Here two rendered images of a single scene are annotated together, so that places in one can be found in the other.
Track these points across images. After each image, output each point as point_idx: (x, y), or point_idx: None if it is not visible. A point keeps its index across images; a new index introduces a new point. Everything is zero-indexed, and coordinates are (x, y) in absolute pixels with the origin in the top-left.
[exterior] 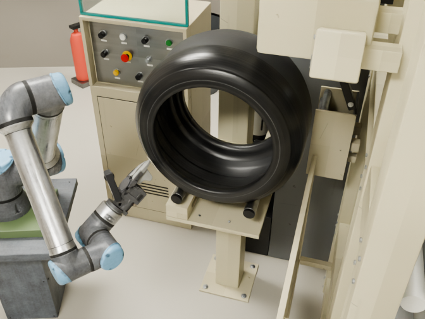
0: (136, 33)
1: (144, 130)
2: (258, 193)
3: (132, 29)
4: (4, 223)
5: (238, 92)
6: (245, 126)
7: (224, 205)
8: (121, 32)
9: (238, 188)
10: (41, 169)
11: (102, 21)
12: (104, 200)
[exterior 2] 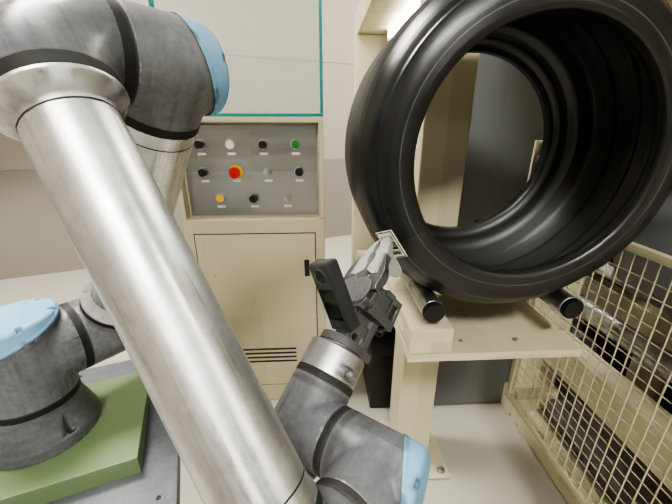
0: (249, 138)
1: (392, 157)
2: (607, 258)
3: (243, 132)
4: (34, 467)
5: (628, 11)
6: (457, 203)
7: (476, 319)
8: (227, 139)
9: (565, 258)
10: (172, 230)
11: (202, 119)
12: (314, 336)
